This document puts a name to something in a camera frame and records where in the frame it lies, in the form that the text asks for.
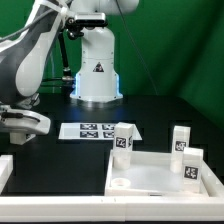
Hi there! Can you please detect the black cable bundle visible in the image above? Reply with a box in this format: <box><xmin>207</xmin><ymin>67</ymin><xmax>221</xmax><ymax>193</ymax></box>
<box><xmin>41</xmin><ymin>31</ymin><xmax>79</xmax><ymax>88</ymax></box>

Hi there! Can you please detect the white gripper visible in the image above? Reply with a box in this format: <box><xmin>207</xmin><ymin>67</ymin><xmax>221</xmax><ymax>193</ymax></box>
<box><xmin>0</xmin><ymin>105</ymin><xmax>51</xmax><ymax>135</ymax></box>

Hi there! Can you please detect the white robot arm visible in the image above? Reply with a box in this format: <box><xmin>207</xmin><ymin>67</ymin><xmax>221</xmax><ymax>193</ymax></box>
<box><xmin>0</xmin><ymin>0</ymin><xmax>139</xmax><ymax>134</ymax></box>

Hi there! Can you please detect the white square tabletop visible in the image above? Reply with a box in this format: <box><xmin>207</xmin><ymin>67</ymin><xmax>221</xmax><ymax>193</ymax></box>
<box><xmin>104</xmin><ymin>151</ymin><xmax>208</xmax><ymax>197</ymax></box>

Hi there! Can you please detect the white marker base plate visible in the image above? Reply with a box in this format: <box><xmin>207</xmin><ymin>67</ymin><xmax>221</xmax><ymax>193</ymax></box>
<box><xmin>58</xmin><ymin>122</ymin><xmax>143</xmax><ymax>141</ymax></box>

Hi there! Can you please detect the black camera on stand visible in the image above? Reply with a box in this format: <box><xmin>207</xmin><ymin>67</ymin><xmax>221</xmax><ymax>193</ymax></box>
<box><xmin>65</xmin><ymin>12</ymin><xmax>107</xmax><ymax>40</ymax></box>

